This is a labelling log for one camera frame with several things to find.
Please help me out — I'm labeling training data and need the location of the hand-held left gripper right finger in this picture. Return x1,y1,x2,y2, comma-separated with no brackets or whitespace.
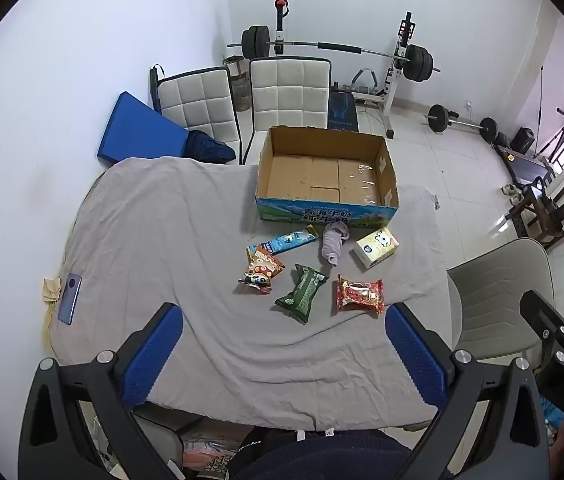
384,302,549,480

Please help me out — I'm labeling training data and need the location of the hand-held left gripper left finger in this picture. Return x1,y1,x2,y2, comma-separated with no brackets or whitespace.
18,302,185,480

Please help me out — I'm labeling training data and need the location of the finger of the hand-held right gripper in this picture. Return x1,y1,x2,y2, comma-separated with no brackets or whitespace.
519,289,564,343

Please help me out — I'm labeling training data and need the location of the grey plastic chair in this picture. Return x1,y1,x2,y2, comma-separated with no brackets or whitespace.
446,237,564,362

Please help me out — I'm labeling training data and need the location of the red snack packet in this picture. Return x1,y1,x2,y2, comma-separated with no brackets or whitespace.
333,274,387,316

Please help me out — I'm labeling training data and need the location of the blue smartphone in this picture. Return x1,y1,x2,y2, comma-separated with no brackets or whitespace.
58,273,83,326

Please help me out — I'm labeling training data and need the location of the white yellow tissue pack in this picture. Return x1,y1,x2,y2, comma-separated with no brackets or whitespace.
354,226,400,271

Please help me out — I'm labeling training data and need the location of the grey table cloth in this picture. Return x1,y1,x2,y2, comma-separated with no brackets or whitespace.
44,156,463,433

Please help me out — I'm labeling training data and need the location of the yellowish folded cloth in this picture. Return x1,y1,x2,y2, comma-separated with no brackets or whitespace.
42,277,63,304

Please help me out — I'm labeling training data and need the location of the green snack packet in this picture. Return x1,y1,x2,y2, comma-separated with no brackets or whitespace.
274,263,331,326

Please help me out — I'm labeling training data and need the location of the grey sock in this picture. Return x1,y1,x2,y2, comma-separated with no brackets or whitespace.
319,223,351,267

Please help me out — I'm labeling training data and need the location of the orange panda snack packet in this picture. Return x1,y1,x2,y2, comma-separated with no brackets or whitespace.
238,245,285,295

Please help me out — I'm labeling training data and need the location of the person's dark clothing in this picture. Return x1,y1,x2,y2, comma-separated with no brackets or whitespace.
227,427,444,480

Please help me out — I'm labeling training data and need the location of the treadmill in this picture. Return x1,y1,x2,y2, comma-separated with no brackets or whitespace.
493,142,557,187

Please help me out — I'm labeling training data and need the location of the long blue snack packet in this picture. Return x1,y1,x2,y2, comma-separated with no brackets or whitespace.
248,227,318,257

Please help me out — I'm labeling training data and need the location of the black speaker box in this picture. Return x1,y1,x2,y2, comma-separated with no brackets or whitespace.
512,127,536,154

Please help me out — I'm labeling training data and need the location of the open cardboard box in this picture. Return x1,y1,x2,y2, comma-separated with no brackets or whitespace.
253,126,401,226

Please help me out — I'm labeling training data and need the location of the dark blue bag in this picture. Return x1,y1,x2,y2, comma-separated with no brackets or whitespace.
184,130,237,165

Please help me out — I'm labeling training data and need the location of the short barbell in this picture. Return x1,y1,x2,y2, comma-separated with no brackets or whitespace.
424,104,499,142

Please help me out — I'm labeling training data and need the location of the blue foam mat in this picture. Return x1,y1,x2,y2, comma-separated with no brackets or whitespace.
96,91,191,166

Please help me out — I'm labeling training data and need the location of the white padded chair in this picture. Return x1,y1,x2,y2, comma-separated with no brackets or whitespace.
241,57,333,166
157,66,243,162

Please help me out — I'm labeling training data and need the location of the black weight bench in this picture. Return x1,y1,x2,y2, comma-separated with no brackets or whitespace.
326,85,361,132

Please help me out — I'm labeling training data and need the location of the grey water jug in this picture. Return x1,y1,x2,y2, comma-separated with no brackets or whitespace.
226,55,253,112

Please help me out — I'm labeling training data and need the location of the white barbell rack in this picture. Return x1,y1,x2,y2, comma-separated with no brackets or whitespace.
271,0,419,138

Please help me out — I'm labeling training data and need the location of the long barbell with plates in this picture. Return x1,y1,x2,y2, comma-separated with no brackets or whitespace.
227,25,441,84

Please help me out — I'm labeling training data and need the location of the black rolled strap bag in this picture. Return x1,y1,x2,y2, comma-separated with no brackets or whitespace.
149,64,165,113

